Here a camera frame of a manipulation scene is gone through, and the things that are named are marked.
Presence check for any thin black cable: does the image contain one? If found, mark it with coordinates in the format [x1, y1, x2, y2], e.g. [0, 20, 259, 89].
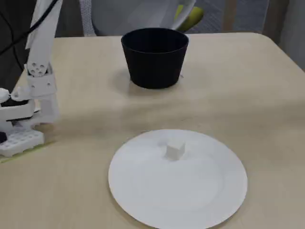
[0, 10, 26, 71]

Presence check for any green tape strip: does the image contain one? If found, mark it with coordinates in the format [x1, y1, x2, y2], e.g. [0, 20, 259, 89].
[0, 140, 57, 164]

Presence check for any white paper plate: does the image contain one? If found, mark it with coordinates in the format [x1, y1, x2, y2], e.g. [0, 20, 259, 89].
[108, 129, 248, 229]

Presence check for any white mesh office chair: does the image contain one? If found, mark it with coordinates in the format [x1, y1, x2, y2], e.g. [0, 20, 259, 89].
[80, 0, 266, 37]

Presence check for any brown wooden post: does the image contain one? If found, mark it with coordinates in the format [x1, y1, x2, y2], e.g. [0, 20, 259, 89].
[224, 0, 239, 31]

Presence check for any black plastic cup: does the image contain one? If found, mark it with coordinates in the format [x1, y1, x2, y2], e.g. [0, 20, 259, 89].
[121, 28, 191, 90]

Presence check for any white cube block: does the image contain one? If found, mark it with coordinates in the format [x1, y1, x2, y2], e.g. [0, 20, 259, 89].
[163, 140, 186, 161]

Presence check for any thick black cable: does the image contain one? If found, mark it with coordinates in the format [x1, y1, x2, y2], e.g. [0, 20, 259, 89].
[0, 0, 59, 55]

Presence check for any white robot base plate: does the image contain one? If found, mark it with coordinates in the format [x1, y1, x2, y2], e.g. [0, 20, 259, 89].
[0, 130, 46, 158]

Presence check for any green chair cushion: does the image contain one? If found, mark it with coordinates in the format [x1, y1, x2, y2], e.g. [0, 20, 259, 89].
[175, 5, 204, 31]

